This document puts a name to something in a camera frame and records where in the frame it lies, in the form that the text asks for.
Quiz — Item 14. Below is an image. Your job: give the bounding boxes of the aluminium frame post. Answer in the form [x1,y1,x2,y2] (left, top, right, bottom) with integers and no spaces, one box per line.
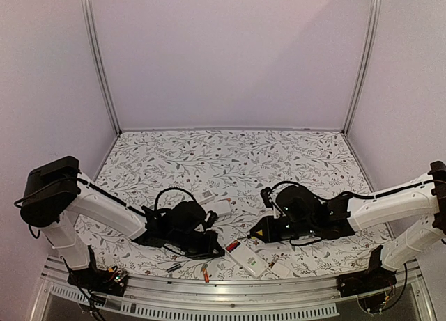
[342,0,382,138]
[81,0,122,136]

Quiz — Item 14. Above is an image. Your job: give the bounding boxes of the right aluminium frame post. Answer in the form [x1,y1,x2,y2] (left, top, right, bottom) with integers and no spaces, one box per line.
[342,0,382,138]

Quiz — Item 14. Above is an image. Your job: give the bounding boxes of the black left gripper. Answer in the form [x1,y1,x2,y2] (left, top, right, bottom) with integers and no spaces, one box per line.
[169,230,225,260]

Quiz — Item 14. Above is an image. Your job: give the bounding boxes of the left aluminium frame post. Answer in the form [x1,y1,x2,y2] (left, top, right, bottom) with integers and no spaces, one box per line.
[81,0,122,136]

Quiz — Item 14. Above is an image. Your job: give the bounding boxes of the long white remote with buttons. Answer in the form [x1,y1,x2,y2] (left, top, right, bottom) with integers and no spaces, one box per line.
[197,190,215,203]

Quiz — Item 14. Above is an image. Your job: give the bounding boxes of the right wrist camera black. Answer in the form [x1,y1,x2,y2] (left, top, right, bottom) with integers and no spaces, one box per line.
[260,187,279,219]

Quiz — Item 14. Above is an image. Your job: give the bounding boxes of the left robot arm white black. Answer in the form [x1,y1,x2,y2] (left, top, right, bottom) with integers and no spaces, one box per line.
[14,156,225,289]

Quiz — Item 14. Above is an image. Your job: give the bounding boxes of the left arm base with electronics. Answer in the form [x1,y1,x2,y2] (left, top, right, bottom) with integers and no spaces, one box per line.
[67,245,128,297]

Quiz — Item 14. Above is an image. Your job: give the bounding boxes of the red purple batteries in remote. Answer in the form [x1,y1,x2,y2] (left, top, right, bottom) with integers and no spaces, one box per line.
[226,241,240,253]

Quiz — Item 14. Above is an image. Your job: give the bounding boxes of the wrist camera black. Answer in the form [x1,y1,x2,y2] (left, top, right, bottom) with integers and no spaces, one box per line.
[204,210,219,229]
[260,187,279,219]

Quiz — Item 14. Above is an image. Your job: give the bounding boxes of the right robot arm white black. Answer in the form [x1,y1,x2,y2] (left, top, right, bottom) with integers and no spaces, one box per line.
[249,161,445,290]

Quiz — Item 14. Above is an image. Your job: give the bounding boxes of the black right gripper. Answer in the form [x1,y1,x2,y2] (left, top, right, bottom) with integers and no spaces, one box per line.
[250,216,315,244]

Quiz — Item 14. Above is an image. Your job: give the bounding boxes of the floral patterned table mat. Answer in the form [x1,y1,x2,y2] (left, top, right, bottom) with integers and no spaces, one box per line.
[75,130,369,281]

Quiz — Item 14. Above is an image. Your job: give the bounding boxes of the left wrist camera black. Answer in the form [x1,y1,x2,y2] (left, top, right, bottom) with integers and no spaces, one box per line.
[204,210,219,229]

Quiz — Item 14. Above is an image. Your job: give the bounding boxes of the small white remote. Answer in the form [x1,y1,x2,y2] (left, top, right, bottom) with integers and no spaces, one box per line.
[224,240,268,278]

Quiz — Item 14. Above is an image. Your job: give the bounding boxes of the white slim battery cover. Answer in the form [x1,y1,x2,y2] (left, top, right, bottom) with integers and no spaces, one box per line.
[243,207,263,217]

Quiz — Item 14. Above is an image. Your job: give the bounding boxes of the white remote control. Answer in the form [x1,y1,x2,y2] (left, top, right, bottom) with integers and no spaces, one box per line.
[202,199,232,217]

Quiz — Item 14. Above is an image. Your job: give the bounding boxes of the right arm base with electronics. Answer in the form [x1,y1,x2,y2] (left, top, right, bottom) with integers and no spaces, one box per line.
[336,245,397,314]

